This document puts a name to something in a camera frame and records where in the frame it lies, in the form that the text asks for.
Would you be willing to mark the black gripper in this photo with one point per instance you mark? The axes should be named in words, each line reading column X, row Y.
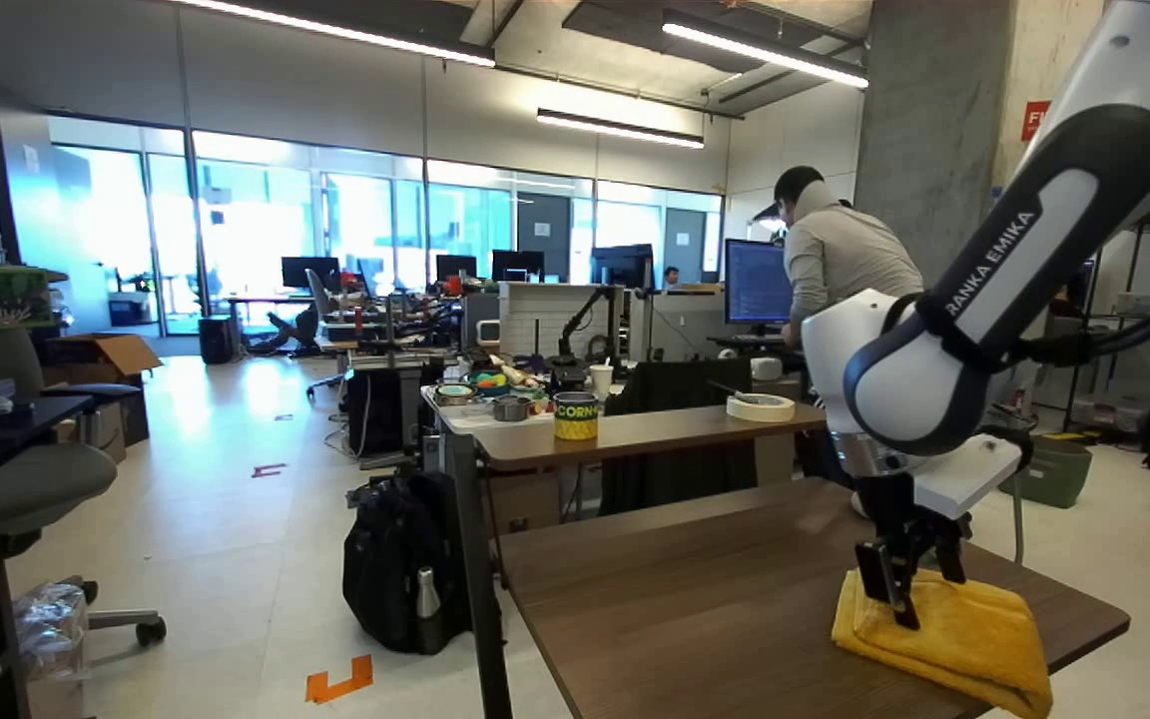
column 909, row 535

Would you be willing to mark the yellow microfiber cloth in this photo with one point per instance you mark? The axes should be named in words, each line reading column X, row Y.
column 970, row 635

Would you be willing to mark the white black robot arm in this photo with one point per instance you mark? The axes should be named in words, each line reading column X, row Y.
column 902, row 378

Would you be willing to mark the green storage crate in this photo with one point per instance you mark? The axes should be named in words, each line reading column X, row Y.
column 1054, row 473

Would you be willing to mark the white tape roll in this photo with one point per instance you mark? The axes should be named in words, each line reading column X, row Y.
column 759, row 407

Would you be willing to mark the person in grey hoodie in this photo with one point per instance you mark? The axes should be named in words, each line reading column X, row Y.
column 830, row 248

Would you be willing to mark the blue computer monitor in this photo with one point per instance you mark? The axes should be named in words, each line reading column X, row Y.
column 756, row 285

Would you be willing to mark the yellow lidded jar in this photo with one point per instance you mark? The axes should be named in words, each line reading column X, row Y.
column 576, row 418

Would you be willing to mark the wooden desk behind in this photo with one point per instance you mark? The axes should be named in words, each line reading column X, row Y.
column 534, row 475

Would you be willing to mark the black backpack on floor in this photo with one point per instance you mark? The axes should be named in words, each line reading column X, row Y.
column 402, row 562

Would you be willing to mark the cardboard box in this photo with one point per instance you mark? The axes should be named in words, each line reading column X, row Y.
column 106, row 361

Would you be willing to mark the clear plastic bottle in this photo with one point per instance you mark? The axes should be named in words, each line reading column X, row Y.
column 49, row 632

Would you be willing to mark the grey office chair left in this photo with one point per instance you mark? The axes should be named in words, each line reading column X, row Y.
column 49, row 459

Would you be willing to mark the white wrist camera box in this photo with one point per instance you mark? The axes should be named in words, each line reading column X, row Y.
column 957, row 479

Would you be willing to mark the red wall sign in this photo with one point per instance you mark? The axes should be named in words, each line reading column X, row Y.
column 1031, row 117

